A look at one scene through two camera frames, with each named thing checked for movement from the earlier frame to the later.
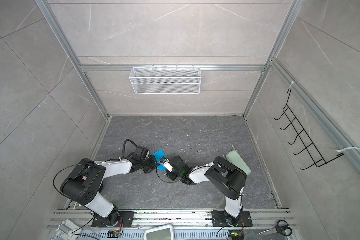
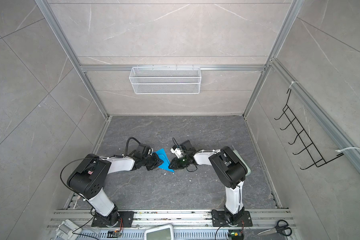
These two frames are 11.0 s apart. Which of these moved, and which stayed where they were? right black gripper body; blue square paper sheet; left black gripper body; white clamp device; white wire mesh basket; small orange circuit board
Moved: right black gripper body; blue square paper sheet
Stayed: white wire mesh basket; left black gripper body; small orange circuit board; white clamp device
